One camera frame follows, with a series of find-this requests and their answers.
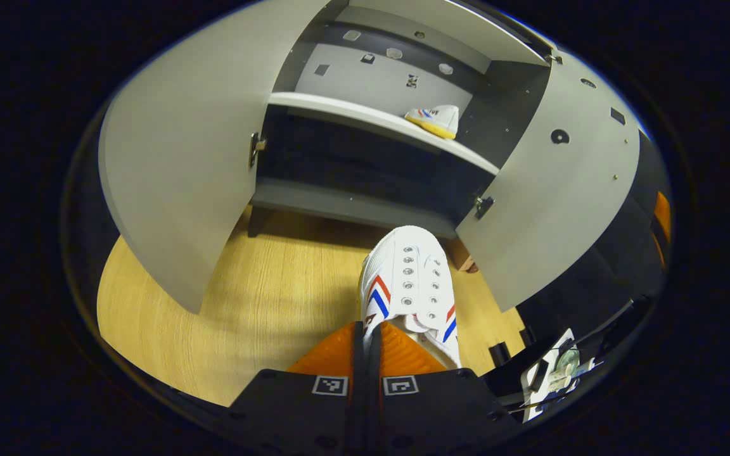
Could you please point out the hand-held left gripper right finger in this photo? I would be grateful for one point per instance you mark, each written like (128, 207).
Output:
(435, 411)

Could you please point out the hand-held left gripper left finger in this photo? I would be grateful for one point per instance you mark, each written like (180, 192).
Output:
(301, 411)

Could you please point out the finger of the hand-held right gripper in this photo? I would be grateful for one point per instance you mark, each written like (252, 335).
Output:
(499, 354)

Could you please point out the white striped shoe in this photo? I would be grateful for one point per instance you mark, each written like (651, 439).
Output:
(409, 278)
(435, 119)

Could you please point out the white cabinet door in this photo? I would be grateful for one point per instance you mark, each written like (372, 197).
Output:
(549, 209)
(194, 145)

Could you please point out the white and grey shoe cabinet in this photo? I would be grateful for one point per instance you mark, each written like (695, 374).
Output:
(365, 158)

